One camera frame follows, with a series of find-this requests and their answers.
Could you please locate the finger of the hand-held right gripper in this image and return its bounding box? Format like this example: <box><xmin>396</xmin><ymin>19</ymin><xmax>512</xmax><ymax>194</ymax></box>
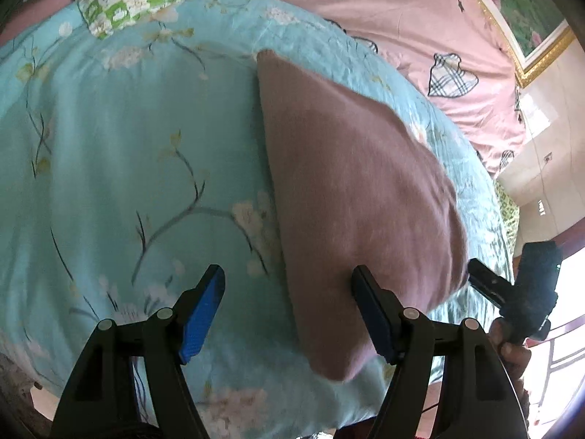
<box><xmin>467</xmin><ymin>258</ymin><xmax>516</xmax><ymax>308</ymax></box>

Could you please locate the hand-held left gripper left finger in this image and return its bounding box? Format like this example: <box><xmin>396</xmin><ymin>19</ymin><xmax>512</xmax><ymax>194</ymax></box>
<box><xmin>48</xmin><ymin>264</ymin><xmax>226</xmax><ymax>439</ymax></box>

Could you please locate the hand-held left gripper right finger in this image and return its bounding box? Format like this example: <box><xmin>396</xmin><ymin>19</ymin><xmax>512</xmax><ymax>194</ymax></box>
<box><xmin>350</xmin><ymin>264</ymin><xmax>527</xmax><ymax>439</ymax></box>

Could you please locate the pink knit sweater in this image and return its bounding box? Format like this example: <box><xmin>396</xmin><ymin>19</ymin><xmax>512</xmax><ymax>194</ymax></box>
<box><xmin>256</xmin><ymin>49</ymin><xmax>471</xmax><ymax>383</ymax></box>

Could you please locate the person's right hand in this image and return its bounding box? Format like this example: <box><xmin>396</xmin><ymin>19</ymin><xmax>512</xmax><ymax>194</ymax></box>
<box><xmin>488</xmin><ymin>316</ymin><xmax>533</xmax><ymax>382</ymax></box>

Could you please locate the green patterned cloth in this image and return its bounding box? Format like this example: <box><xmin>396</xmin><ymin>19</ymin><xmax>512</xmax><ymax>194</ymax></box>
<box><xmin>494</xmin><ymin>179</ymin><xmax>520</xmax><ymax>259</ymax></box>

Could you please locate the teal floral blanket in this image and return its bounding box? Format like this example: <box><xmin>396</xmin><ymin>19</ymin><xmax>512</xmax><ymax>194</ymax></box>
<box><xmin>0</xmin><ymin>0</ymin><xmax>515</xmax><ymax>439</ymax></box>

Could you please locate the gold framed floral picture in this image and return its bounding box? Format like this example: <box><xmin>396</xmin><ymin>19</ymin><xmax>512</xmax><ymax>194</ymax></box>
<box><xmin>445</xmin><ymin>0</ymin><xmax>575</xmax><ymax>87</ymax></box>

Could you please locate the pink bedsheet with plaid hearts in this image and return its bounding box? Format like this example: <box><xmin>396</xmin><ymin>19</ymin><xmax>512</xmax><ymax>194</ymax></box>
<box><xmin>0</xmin><ymin>0</ymin><xmax>531</xmax><ymax>180</ymax></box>

